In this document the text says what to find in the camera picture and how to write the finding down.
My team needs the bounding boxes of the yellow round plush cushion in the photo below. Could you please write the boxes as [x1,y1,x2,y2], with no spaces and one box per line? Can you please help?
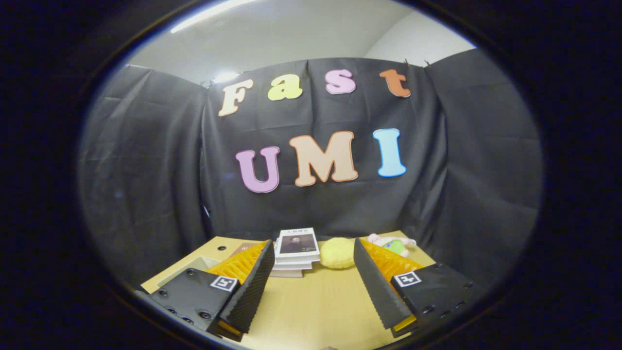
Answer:
[319,237,356,270]

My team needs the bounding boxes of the brown book with white label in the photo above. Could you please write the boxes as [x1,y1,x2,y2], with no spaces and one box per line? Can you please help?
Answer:
[231,242,265,258]

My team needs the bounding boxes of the pink starfish plush toy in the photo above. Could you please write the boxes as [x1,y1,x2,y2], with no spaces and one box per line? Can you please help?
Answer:
[367,233,417,258]

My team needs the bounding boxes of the beige fabric storage box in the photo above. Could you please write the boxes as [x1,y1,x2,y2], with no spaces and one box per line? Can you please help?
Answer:
[156,265,214,288]

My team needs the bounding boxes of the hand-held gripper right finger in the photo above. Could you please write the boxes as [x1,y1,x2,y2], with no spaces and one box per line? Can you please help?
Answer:
[353,238,480,339]

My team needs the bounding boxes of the white book with portrait cover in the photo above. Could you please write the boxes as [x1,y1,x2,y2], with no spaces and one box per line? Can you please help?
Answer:
[275,227,321,265]

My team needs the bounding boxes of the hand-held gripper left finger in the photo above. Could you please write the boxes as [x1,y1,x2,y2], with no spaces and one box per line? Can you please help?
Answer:
[147,240,276,343]

